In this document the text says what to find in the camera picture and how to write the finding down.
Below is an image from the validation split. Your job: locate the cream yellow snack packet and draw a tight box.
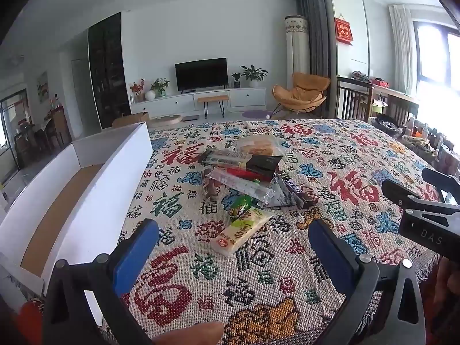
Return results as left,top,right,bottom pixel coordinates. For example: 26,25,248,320
210,206,273,256

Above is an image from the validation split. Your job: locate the green sausage stick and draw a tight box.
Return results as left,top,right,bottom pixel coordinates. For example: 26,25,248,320
229,195,258,221

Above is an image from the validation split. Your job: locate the red snack packet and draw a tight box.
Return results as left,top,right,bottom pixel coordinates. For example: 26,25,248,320
224,167,264,181

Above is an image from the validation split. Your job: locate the bagged bread slice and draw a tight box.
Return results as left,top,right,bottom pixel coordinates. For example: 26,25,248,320
236,135,284,157

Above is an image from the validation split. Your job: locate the snickers chocolate bar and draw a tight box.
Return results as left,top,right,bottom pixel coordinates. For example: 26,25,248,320
277,171,318,210

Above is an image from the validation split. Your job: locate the person's hand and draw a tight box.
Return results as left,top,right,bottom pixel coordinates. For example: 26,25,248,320
152,322,224,345

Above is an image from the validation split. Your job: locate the white cardboard box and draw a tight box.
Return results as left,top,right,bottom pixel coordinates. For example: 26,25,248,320
1,123,153,312

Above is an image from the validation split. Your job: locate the clear white-blue snack packet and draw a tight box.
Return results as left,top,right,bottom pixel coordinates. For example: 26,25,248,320
206,168,292,208

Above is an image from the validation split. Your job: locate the dark wooden chair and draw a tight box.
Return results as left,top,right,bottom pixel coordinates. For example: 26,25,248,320
337,76,374,122

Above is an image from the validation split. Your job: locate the patterned woven table cloth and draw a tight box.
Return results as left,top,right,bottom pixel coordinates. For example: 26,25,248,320
121,120,439,344

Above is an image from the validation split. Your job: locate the orange lounge chair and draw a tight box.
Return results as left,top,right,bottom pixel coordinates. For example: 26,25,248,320
272,72,331,114

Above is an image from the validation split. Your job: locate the brown cardboard box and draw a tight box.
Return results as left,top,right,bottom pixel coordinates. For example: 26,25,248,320
112,112,150,128

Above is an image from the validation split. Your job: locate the wooden dining table set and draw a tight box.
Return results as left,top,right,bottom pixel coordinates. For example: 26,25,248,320
14,107,72,165

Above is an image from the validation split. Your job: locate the purple round floor mat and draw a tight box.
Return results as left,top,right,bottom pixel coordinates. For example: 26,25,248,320
242,110,270,119

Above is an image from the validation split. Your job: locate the white tv cabinet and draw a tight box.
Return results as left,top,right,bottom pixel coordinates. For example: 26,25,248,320
130,88,267,118

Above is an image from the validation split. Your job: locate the red flower vase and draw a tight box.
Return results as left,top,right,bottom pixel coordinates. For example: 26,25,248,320
129,78,145,103

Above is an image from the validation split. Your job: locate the green plant white vase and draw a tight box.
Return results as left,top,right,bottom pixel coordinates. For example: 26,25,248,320
145,78,170,101

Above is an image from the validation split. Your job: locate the white standing air conditioner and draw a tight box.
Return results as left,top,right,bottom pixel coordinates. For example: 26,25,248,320
285,15,310,81

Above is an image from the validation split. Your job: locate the small wooden bench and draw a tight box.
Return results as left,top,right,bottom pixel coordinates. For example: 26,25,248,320
196,95,229,119

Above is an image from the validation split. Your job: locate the green potted plant right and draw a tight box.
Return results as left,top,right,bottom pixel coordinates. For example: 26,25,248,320
241,65,269,88

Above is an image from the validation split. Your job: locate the small dark potted plant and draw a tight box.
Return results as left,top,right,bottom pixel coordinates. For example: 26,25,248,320
231,72,241,89

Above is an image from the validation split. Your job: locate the grey curtain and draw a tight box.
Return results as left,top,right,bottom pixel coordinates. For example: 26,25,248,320
296,0,338,118

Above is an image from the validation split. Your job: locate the black flat television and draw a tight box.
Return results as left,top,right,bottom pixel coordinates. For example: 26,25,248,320
175,58,229,92

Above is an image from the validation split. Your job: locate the dark tall display cabinet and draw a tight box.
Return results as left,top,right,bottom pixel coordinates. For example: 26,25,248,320
88,13,131,129

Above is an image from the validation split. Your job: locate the red wall hanging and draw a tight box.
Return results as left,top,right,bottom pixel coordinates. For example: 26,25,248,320
334,18,353,45

